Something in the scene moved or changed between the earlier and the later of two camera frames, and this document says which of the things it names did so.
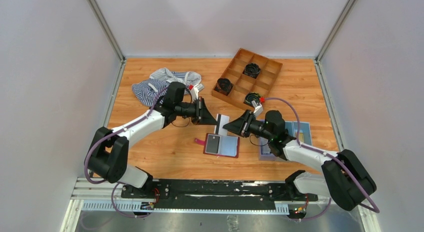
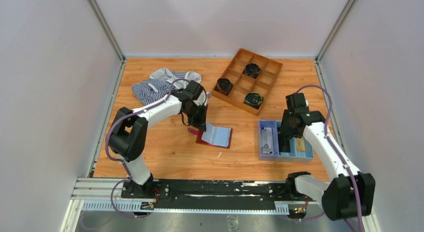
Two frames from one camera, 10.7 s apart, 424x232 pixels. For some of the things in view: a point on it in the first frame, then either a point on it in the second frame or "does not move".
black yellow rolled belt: x=251 y=96 does not move
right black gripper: x=246 y=124 → x=285 y=137
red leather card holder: x=203 y=142 → x=217 y=136
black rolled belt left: x=223 y=86 does not move
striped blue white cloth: x=145 y=92 does not move
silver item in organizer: x=266 y=149 does not move
